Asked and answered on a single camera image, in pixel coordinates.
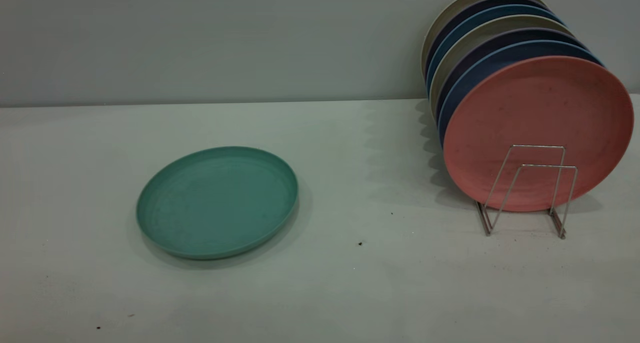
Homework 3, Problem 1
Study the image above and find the green round plate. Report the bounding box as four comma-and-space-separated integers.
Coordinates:
136, 146, 299, 260

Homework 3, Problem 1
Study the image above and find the blue round plate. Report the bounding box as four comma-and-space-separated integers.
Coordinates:
426, 4, 566, 96
437, 39, 606, 146

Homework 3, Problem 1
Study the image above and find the beige round plate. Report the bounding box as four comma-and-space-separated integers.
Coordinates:
421, 0, 549, 76
429, 14, 576, 114

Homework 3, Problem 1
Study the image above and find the dark purple round plate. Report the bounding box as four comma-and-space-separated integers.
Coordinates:
435, 28, 591, 124

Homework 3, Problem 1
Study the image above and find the dark navy round plate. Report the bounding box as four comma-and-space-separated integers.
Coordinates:
425, 0, 556, 84

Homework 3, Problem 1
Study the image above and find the pink round plate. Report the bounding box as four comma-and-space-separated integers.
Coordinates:
443, 56, 635, 213

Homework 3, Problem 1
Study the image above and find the metal wire plate rack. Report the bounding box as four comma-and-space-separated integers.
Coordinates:
475, 144, 579, 240

